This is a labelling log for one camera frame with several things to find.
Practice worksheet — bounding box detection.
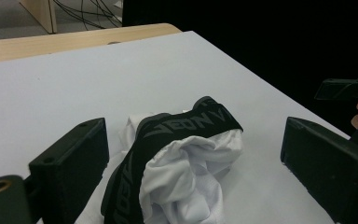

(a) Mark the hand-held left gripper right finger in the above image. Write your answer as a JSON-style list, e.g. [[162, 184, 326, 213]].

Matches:
[[280, 116, 358, 224]]

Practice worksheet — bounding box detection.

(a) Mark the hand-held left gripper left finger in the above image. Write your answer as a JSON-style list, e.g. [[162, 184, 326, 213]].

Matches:
[[28, 117, 111, 224]]

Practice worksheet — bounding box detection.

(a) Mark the white underwear with black waistband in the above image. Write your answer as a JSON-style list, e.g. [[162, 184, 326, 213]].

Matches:
[[74, 95, 245, 224]]

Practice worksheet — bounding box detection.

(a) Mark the white table mat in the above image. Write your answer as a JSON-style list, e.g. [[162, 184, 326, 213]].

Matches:
[[0, 30, 351, 224]]

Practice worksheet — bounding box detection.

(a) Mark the black curtain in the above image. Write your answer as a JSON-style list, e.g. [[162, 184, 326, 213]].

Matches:
[[121, 0, 358, 138]]

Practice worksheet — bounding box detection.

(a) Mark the light wooden table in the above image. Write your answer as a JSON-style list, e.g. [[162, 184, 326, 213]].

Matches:
[[0, 22, 182, 65]]

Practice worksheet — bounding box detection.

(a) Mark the light wooden shelf unit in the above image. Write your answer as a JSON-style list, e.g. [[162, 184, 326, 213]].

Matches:
[[20, 0, 59, 35]]

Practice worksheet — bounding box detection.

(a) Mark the black cable bundle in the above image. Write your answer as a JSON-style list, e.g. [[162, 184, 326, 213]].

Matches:
[[53, 0, 124, 30]]

